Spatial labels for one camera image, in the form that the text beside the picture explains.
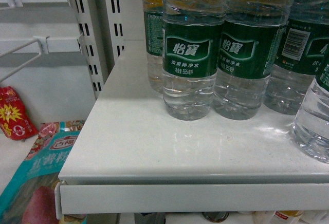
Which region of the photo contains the clear water bottle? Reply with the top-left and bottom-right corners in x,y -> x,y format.
292,53 -> 328,163

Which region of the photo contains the white slotted shelf upright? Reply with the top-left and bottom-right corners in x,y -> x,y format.
65,0 -> 127,100

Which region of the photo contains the rear left water bottle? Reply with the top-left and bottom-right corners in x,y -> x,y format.
142,0 -> 163,93

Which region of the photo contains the barcode Cestbon water bottle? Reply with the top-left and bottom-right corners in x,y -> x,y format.
263,0 -> 328,115

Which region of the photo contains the front left Cestbon bottle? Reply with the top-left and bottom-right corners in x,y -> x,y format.
162,0 -> 226,120

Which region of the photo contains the red snack packet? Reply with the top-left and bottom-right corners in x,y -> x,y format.
1,86 -> 38,141

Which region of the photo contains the teal noodle snack bag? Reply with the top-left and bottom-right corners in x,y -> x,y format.
1,120 -> 87,223

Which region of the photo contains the white wire display hook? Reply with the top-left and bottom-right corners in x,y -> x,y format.
1,36 -> 49,83

